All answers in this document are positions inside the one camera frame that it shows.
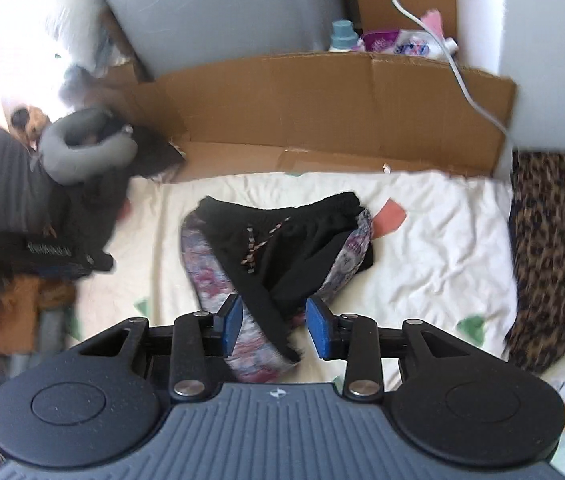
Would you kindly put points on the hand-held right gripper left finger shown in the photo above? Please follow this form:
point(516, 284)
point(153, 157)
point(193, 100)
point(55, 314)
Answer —
point(232, 325)

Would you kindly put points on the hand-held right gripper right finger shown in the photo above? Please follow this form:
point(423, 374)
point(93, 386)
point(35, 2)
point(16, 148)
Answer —
point(318, 327)

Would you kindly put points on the black bear print shorts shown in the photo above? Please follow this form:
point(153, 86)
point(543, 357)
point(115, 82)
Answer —
point(302, 240)

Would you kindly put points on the black clothes pile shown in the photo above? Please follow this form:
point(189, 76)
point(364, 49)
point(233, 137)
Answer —
point(97, 210)

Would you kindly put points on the brown garment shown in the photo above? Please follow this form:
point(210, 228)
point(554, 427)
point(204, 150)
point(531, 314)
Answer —
point(22, 305)

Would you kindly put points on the light blue denim jeans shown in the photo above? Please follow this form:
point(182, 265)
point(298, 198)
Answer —
point(55, 330)

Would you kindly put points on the grey neck pillow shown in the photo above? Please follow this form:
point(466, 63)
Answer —
point(67, 150)

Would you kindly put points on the brown plush dog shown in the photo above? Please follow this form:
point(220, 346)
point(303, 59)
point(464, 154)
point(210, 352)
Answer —
point(30, 122)

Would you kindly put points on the cream bear printed blanket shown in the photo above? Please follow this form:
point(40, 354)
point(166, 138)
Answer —
point(437, 240)

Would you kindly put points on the brown cardboard sheet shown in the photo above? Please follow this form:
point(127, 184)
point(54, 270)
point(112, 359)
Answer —
point(312, 105)

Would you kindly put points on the leopard print cloth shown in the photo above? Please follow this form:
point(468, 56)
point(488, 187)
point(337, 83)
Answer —
point(557, 250)

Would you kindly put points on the white fluffy plush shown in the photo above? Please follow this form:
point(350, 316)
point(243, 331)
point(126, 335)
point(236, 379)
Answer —
point(67, 5)

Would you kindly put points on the blue cap detergent bottle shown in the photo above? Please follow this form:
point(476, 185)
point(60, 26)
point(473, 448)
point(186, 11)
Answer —
point(343, 37)

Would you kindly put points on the grey cabinet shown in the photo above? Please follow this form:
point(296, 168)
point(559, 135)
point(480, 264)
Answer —
point(222, 10)

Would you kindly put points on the small pink item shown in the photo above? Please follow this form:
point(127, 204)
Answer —
point(433, 21)

